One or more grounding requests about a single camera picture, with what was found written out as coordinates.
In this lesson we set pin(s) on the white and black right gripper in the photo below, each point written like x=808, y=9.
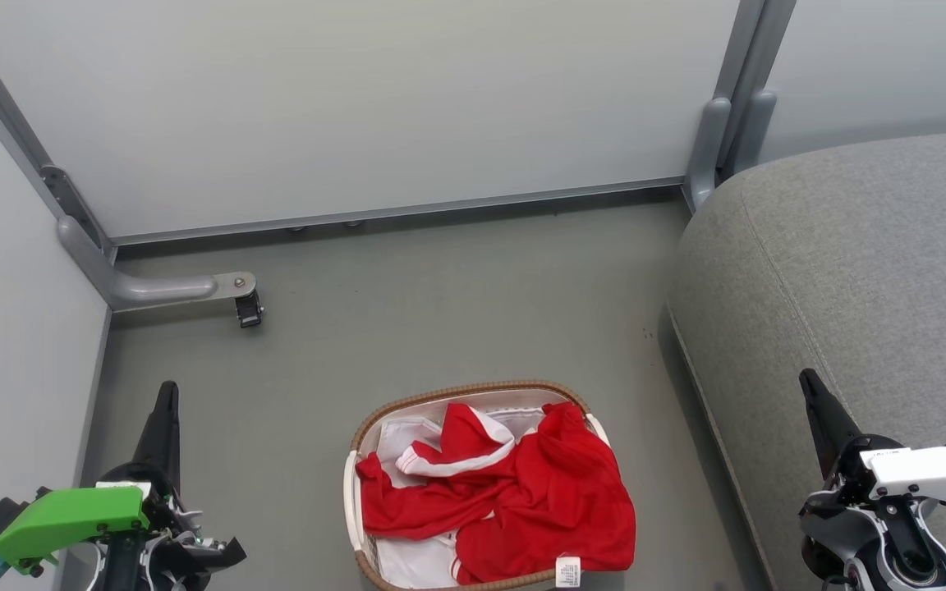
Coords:
x=933, y=474

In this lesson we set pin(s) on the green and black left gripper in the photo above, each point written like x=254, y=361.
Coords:
x=71, y=517

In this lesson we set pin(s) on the red garment with white trim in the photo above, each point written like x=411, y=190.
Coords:
x=555, y=492

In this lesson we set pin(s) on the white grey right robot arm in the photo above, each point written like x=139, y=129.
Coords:
x=867, y=542

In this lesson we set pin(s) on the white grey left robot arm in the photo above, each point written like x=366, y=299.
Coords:
x=194, y=558

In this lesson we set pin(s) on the grey fabric sofa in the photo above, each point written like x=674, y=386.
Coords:
x=851, y=271

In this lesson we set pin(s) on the grey partition foot bar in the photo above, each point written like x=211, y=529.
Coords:
x=153, y=289

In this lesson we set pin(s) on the black caster wheel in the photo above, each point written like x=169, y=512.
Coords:
x=249, y=310

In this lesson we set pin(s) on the grey partition bottom rail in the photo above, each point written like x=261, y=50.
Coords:
x=399, y=212

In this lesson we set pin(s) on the grey double partition corner post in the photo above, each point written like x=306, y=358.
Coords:
x=736, y=107

